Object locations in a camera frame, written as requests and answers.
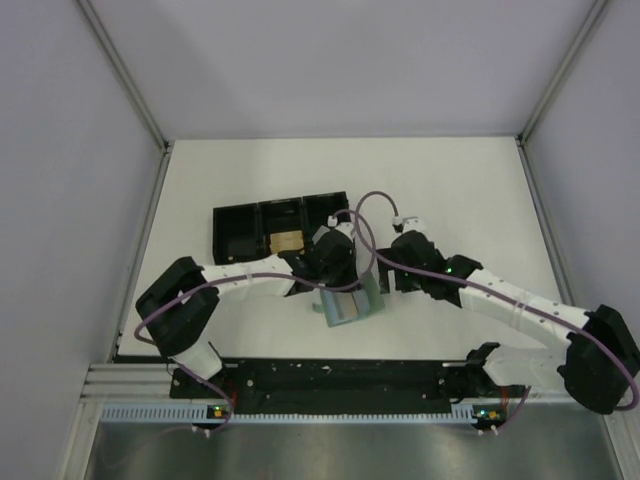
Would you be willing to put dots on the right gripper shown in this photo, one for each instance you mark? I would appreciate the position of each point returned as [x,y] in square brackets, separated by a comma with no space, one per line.
[384,267]

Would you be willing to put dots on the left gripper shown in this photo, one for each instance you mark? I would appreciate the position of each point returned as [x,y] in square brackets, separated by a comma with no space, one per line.
[351,276]

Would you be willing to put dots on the gold striped credit card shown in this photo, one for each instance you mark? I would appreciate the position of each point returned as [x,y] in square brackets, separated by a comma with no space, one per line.
[349,306]

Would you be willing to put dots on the green card holder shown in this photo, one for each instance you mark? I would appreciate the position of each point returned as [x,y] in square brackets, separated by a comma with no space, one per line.
[324,303]

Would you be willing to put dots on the black three-compartment tray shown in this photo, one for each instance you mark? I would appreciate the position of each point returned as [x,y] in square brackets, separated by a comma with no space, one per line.
[240,233]

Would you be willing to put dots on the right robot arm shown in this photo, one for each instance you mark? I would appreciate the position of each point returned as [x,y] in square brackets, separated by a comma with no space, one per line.
[591,354]

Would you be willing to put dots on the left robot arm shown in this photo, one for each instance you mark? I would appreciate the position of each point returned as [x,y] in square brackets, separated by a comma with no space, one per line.
[176,309]

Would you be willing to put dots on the white credit cards stack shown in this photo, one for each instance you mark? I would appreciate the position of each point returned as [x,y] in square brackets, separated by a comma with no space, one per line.
[322,230]

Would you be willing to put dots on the gold credit cards stack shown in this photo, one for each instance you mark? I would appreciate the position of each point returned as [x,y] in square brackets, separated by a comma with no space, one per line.
[286,241]

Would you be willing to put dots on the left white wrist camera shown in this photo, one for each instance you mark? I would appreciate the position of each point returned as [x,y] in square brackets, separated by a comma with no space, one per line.
[345,227]

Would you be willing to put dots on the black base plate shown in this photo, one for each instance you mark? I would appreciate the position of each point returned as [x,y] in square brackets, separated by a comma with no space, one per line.
[432,386]

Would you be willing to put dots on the right aluminium corner post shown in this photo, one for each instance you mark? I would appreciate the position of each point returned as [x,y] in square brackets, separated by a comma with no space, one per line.
[595,16]

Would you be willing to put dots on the aluminium corner post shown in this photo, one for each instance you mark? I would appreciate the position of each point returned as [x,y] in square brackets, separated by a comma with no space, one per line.
[121,73]
[595,16]

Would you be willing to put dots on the white slotted cable duct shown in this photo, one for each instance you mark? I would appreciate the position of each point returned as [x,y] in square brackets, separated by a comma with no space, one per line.
[209,415]

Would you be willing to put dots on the aluminium frame rail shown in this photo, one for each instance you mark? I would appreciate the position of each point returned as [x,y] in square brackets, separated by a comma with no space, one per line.
[155,381]

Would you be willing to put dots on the left aluminium corner post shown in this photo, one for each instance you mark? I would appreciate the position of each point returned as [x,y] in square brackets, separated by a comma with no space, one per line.
[121,73]

